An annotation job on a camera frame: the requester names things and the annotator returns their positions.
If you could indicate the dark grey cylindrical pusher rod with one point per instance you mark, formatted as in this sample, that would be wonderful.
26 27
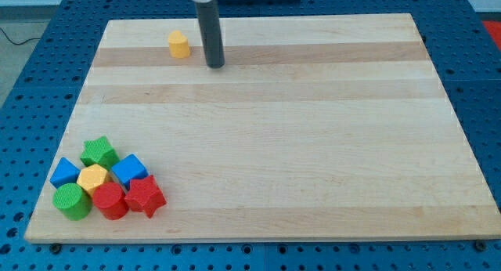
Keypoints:
211 34

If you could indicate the yellow heart block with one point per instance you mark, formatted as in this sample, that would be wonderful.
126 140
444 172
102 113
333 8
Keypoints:
178 45

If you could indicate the wooden board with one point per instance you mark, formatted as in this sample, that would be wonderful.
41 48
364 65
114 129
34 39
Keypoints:
318 128

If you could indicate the blue cube block right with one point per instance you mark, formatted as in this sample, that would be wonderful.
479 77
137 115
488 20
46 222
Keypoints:
128 169

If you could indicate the green star block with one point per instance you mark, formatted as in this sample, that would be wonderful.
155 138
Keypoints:
99 151

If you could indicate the red star block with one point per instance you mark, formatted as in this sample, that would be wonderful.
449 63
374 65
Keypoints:
145 196

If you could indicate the yellow hexagon block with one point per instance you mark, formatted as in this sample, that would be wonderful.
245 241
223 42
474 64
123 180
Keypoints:
92 177

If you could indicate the red cylinder block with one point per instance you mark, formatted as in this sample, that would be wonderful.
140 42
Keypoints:
109 199

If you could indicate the blue block left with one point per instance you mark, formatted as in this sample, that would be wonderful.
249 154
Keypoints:
64 173

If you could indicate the green cylinder block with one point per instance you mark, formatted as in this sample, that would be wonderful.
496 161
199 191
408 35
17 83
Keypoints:
72 201

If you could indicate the red object at right edge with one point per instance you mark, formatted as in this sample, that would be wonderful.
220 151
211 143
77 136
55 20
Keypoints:
493 28

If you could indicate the blue perforated table frame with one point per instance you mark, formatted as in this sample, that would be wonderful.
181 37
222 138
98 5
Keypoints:
36 112

